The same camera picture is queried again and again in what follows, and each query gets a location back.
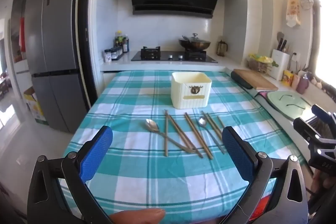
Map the cream ribbed utensil holder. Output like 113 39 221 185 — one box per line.
171 72 213 110

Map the grey spatula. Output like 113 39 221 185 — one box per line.
276 32 285 50

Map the grey refrigerator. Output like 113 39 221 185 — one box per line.
25 0 88 134

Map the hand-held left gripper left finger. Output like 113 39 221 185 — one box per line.
27 126 114 224

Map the dark wok with lid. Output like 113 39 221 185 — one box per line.
178 33 211 52

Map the purple bottle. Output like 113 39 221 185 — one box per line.
297 73 310 94

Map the red cloth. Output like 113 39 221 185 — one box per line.
19 17 26 52

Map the person's right hand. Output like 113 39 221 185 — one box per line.
311 169 336 214

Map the yellow packet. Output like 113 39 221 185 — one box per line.
283 70 294 86

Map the yellow green plastic bag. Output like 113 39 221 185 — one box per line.
247 53 273 73

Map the glass jug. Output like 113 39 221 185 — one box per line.
217 40 227 57

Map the black gas cooktop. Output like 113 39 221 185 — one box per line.
131 46 218 63

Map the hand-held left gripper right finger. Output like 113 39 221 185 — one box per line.
222 126 309 224

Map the oil bottle yellow cap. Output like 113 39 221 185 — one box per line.
115 30 124 47

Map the black range hood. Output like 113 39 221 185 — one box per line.
128 0 226 19

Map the white knife block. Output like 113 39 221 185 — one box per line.
270 49 290 81

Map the wooden cutting board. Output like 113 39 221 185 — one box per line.
233 69 279 91

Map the hanging patterned towel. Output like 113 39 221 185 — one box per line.
286 0 302 28

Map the silver metal spoon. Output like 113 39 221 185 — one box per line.
198 116 226 155
145 119 197 153

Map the bright window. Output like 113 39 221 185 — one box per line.
308 0 336 88

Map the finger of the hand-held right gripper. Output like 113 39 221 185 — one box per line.
293 117 322 142
311 104 336 132

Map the cardboard box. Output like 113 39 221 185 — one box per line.
23 86 49 125

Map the teal checked tablecloth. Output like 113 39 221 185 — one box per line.
59 70 306 224

